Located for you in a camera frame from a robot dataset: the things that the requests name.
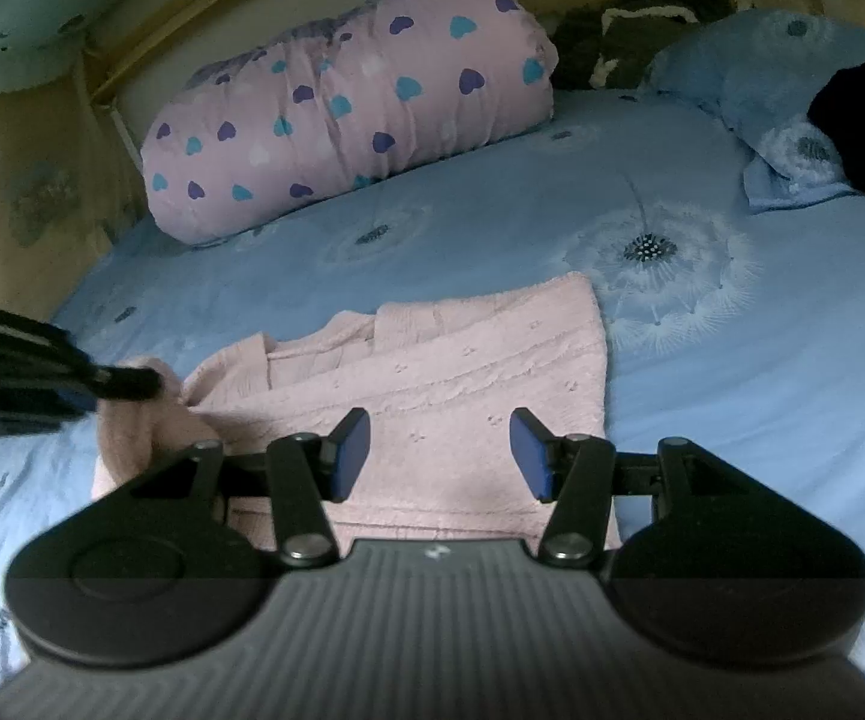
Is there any dark fuzzy cloth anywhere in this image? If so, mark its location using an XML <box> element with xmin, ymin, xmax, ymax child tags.
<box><xmin>551</xmin><ymin>0</ymin><xmax>738</xmax><ymax>92</ymax></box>

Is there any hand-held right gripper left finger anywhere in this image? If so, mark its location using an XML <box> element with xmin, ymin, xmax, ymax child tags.
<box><xmin>127</xmin><ymin>406</ymin><xmax>372</xmax><ymax>569</ymax></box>

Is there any pink heart-print rolled quilt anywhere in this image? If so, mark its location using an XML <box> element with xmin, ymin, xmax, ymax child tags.
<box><xmin>140</xmin><ymin>0</ymin><xmax>560</xmax><ymax>247</ymax></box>

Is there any pink knitted sweater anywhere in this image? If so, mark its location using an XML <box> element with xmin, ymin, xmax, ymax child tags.
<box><xmin>92</xmin><ymin>272</ymin><xmax>623</xmax><ymax>550</ymax></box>

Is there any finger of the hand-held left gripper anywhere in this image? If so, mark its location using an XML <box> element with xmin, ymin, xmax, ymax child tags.
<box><xmin>94</xmin><ymin>365</ymin><xmax>161</xmax><ymax>401</ymax></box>

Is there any blue dandelion-print bed sheet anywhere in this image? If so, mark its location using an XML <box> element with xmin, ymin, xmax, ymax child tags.
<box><xmin>0</xmin><ymin>86</ymin><xmax>865</xmax><ymax>698</ymax></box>

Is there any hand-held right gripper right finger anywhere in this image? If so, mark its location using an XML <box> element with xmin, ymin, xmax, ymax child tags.
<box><xmin>509</xmin><ymin>406</ymin><xmax>774</xmax><ymax>569</ymax></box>

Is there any crumpled blue blanket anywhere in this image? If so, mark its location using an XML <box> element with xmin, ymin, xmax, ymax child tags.
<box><xmin>642</xmin><ymin>9</ymin><xmax>865</xmax><ymax>212</ymax></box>

